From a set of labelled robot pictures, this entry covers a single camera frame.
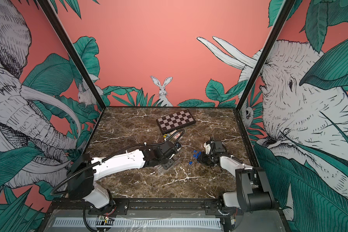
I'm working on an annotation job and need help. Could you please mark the test tube with blue stopper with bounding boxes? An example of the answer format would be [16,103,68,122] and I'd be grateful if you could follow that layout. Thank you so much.
[155,165,170,176]

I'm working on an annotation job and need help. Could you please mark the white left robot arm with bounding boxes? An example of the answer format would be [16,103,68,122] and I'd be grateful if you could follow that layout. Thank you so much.
[67,141,182,214]

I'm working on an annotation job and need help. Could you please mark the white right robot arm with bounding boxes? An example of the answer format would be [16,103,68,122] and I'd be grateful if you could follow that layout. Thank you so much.
[197,140,276,212]

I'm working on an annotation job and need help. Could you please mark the playing card box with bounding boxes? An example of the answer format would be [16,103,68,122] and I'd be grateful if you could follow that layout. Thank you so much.
[172,130,182,140]

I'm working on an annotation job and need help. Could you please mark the folding chess board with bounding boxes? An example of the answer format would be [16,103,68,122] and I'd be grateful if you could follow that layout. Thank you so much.
[156,109,196,134]

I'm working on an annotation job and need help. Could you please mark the white perforated strip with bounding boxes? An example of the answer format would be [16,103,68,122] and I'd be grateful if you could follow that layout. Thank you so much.
[52,217,222,229]

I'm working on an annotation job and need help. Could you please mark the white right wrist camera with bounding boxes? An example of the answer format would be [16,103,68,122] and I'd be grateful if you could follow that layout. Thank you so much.
[204,141,214,156]

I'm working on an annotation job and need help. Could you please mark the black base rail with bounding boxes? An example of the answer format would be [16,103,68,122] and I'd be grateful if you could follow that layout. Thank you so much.
[46,198,282,217]

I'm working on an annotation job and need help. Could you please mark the black corner frame post right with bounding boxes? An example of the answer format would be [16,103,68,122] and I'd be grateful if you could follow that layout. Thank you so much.
[236,0,295,112]

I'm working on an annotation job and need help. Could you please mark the black corner frame post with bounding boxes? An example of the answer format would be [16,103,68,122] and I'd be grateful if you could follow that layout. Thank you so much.
[236,0,295,112]
[37,0,106,111]

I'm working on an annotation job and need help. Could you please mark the black corner frame post left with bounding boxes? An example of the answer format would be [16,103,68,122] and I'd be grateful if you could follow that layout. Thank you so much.
[37,0,106,111]

